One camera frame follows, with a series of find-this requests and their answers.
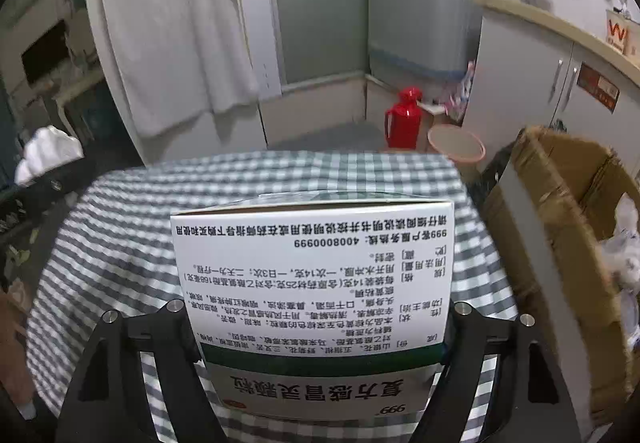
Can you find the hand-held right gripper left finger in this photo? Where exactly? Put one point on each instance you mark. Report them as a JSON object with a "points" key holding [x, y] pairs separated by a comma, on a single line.
{"points": [[170, 325]]}

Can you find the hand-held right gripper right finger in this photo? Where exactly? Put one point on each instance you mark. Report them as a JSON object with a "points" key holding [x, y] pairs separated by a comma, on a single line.
{"points": [[470, 328]]}

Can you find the large cardboard box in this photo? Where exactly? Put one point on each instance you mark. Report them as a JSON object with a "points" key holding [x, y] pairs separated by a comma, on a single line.
{"points": [[540, 248]]}

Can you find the green and white medicine box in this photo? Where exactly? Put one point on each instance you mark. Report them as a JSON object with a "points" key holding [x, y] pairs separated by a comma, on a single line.
{"points": [[310, 283]]}

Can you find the person's left hand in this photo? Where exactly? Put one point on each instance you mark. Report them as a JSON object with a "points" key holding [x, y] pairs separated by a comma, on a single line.
{"points": [[50, 148]]}

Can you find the white side table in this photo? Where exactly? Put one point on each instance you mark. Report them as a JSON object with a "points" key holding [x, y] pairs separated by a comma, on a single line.
{"points": [[75, 88]]}

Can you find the black television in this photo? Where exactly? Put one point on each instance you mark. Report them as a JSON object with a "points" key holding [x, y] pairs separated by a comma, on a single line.
{"points": [[45, 53]]}

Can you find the black plastic bag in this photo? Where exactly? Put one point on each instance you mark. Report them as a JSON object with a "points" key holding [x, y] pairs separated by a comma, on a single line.
{"points": [[487, 173]]}

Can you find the pink plastic basin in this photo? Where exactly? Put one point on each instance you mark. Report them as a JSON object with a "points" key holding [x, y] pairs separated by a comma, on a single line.
{"points": [[457, 143]]}

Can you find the red thermos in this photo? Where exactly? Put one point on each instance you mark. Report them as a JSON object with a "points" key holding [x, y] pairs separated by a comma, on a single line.
{"points": [[402, 123]]}

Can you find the white hanging towel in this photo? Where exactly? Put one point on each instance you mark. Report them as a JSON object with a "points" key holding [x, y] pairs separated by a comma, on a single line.
{"points": [[170, 23]]}

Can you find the small cardboard box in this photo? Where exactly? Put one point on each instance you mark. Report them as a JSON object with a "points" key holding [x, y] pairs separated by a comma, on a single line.
{"points": [[436, 113]]}

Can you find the pink printed packet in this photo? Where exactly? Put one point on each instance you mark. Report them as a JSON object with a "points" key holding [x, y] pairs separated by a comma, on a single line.
{"points": [[462, 93]]}

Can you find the white cabinet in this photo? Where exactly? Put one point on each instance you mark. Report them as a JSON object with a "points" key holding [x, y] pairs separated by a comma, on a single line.
{"points": [[525, 68]]}

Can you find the frosted glass door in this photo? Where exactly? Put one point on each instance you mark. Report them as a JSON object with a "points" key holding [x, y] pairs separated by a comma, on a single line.
{"points": [[315, 8]]}

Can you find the orange printed carton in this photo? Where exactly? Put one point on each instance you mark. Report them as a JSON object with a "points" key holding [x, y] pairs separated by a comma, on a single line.
{"points": [[622, 30]]}

